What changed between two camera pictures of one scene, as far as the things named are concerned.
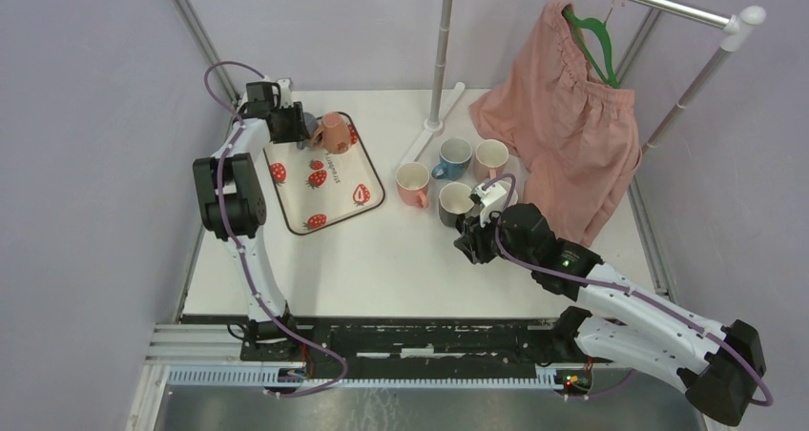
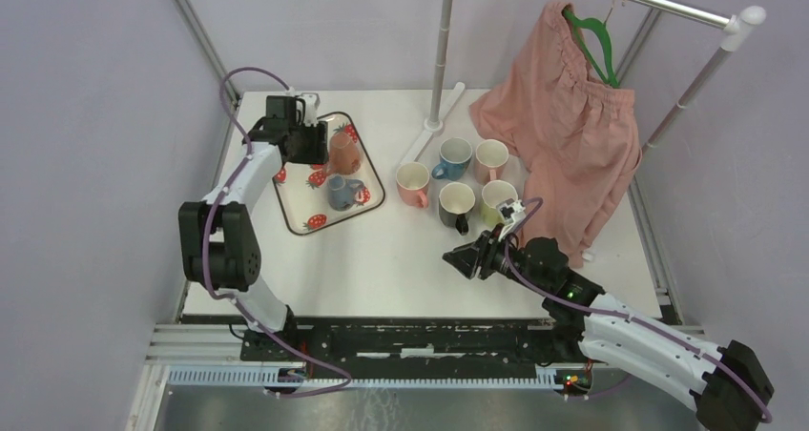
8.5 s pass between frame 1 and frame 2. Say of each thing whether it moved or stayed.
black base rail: stayed
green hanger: stayed
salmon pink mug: stayed
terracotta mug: moved
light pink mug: stayed
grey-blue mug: moved
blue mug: stayed
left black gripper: moved
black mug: stayed
